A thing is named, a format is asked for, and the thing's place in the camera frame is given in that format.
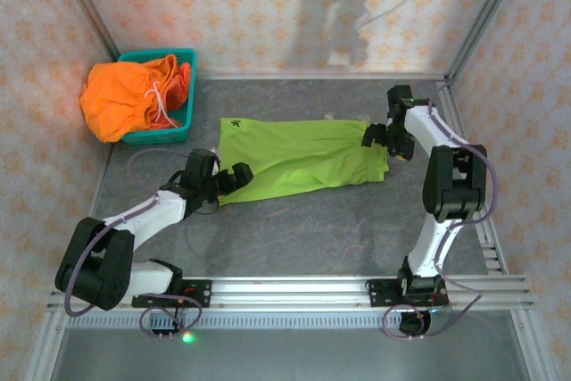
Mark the lime green shorts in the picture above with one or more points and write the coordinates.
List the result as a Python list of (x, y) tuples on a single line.
[(303, 153)]

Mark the light orange shorts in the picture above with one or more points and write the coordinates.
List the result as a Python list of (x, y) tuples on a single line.
[(111, 95)]

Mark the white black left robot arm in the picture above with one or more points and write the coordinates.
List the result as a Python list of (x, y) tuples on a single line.
[(151, 216)]

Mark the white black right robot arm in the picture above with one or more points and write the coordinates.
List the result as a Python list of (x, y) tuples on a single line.
[(428, 126)]

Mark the teal plastic basket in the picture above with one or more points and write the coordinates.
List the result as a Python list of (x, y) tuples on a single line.
[(156, 136)]

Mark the grey metal sheet panel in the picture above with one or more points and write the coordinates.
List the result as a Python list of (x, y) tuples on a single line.
[(290, 358)]

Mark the aluminium table edge rail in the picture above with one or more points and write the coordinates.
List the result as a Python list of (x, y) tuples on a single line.
[(312, 75), (533, 354), (44, 345)]

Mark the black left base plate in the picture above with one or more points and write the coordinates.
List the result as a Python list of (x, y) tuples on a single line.
[(203, 294)]

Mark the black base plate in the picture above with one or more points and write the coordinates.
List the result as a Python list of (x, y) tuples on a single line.
[(377, 294), (203, 294)]

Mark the aluminium mounting rail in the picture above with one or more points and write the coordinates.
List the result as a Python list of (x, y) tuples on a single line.
[(290, 292)]

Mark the aluminium frame post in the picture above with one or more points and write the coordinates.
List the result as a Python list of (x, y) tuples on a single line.
[(484, 19), (88, 6)]

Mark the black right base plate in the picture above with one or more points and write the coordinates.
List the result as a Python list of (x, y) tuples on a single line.
[(377, 294)]

